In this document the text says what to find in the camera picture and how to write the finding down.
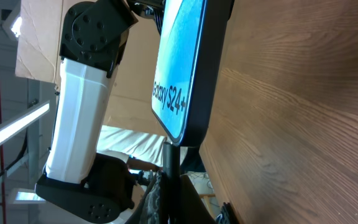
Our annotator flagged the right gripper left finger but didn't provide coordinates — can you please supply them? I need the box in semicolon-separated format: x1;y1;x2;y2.
129;171;163;224

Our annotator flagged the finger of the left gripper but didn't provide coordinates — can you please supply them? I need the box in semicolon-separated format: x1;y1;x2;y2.
127;0;166;34

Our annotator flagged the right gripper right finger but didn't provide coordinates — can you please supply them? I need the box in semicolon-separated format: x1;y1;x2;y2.
178;175;216;224

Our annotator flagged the black USB charging cable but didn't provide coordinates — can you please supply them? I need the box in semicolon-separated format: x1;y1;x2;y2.
162;141;181;224

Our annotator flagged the blue Galaxy S24 smartphone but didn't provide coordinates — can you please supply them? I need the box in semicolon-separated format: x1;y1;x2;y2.
151;0;234;147

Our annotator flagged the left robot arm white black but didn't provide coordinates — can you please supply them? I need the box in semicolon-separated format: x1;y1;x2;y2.
35;0;164;223

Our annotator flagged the ceiling light fixture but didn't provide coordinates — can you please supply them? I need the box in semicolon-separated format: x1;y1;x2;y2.
0;100;50;146

